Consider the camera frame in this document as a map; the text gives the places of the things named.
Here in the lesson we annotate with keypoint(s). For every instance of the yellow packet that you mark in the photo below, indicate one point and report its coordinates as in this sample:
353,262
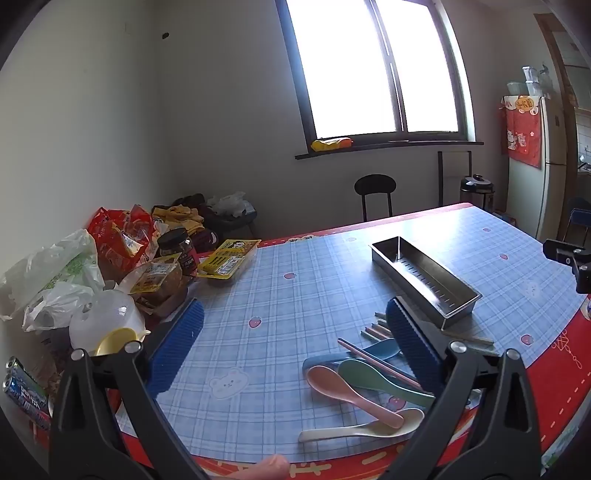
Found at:
330,144

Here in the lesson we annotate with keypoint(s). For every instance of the pink spoon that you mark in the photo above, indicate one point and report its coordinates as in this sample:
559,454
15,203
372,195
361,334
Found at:
323,383

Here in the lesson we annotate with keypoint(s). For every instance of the green spoon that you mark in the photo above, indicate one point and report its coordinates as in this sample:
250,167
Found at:
364,371

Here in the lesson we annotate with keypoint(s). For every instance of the red hanging cloth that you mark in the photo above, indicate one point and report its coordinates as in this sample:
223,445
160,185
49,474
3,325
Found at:
524,134

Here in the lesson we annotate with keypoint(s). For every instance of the dark stool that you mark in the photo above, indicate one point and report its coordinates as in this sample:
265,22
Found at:
240,221

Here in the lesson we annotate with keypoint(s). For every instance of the yellow cloth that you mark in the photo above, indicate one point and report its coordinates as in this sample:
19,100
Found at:
178,217

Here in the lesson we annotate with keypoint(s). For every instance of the dark window sill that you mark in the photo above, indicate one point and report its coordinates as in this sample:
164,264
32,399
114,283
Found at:
392,146

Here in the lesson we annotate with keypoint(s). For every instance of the red snack bag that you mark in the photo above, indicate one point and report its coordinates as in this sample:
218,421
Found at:
111,244

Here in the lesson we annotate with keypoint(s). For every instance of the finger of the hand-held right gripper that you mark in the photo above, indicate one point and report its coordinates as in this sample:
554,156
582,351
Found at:
561,251

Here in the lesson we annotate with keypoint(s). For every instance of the yellow bowl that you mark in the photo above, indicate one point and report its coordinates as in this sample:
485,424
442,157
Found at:
115,341

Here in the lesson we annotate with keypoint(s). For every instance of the clear plastic container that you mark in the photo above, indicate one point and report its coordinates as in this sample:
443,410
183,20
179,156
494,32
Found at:
531,81

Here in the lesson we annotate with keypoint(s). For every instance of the black pressure cooker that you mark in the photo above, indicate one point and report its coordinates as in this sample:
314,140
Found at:
478,194

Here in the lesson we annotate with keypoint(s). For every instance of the blue seat chair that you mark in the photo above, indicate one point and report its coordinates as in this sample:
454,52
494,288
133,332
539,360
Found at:
581,217

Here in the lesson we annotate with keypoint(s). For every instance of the wooden door frame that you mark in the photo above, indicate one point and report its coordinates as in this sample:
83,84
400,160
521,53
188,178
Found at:
555,53

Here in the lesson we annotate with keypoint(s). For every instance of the blue wrapped roll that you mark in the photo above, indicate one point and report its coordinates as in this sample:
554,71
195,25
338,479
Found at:
25,378

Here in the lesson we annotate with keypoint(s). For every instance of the dark folding frame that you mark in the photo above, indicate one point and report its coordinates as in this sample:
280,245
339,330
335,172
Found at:
455,153

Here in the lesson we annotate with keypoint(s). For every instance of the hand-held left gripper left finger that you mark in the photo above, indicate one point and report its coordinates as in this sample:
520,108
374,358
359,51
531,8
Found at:
178,346

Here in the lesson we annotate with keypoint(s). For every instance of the blue drink cans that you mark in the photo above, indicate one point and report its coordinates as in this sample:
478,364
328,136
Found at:
23,401

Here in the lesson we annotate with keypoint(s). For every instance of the green print plastic bag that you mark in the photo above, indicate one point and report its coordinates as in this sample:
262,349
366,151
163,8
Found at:
60,267

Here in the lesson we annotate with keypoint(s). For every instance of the yellow flat food package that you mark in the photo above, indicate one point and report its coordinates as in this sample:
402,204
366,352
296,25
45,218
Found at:
228,258

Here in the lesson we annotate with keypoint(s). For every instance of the cream spoon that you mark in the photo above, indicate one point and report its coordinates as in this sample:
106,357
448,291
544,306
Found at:
411,422

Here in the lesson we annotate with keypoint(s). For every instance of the dark framed window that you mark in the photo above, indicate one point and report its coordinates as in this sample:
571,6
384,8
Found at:
346,69

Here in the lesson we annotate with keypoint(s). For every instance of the brown food package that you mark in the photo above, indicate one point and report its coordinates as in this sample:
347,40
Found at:
159,286

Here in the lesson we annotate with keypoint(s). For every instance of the white plastic box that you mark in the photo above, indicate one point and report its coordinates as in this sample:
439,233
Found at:
515,88

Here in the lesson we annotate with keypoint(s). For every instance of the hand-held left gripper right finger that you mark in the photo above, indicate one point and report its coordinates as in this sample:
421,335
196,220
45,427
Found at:
413,346

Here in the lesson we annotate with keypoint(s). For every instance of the small cardboard box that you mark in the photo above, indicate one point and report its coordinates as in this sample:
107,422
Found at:
505,218

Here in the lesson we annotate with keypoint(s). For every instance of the white fridge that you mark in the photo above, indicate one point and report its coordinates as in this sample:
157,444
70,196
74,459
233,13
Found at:
549,194

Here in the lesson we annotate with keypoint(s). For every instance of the dark food jar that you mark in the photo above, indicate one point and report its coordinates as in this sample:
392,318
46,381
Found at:
178,249

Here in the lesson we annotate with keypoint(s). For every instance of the crumpled white plastic bag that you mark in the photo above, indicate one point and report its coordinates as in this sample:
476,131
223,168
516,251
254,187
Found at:
226,203

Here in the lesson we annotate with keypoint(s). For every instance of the person's left hand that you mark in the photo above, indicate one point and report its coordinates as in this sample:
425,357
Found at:
270,467

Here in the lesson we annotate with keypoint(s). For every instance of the dark red cloth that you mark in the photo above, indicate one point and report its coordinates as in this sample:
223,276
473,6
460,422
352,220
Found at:
203,237

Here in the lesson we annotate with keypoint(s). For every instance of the metal utensil tray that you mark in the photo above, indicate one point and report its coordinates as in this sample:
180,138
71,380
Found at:
415,272

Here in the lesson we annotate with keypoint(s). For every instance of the black round back chair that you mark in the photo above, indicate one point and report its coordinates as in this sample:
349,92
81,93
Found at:
375,184

